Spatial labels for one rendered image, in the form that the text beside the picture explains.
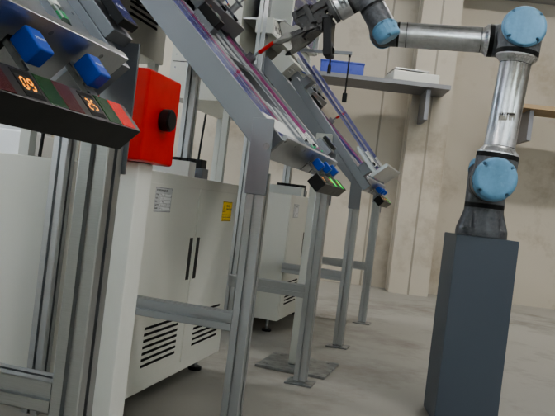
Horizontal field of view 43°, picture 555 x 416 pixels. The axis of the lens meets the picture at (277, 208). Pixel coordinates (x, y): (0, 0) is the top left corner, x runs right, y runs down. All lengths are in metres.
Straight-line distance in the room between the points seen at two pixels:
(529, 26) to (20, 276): 1.48
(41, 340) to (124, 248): 0.59
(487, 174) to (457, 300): 0.38
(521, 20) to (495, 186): 0.46
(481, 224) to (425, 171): 3.37
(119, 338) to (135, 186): 0.27
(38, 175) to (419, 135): 4.00
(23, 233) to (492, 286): 1.29
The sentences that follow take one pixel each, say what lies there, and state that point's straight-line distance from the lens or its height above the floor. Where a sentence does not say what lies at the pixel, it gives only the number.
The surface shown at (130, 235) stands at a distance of 1.27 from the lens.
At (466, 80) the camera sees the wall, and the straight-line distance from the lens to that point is 5.87.
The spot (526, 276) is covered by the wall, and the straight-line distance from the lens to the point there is 5.94.
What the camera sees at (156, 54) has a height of 1.02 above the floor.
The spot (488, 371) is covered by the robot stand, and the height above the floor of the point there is 0.17.
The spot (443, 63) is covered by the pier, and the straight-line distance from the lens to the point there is 5.60.
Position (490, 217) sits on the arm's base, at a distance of 2.13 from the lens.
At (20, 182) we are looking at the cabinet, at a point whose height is 0.55.
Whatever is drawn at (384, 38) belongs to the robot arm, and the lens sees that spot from 2.08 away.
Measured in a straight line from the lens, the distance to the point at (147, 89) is 1.23.
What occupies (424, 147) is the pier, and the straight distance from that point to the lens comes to 5.48.
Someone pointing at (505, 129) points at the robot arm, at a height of 0.85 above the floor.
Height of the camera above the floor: 0.58
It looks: level
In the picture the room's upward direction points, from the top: 7 degrees clockwise
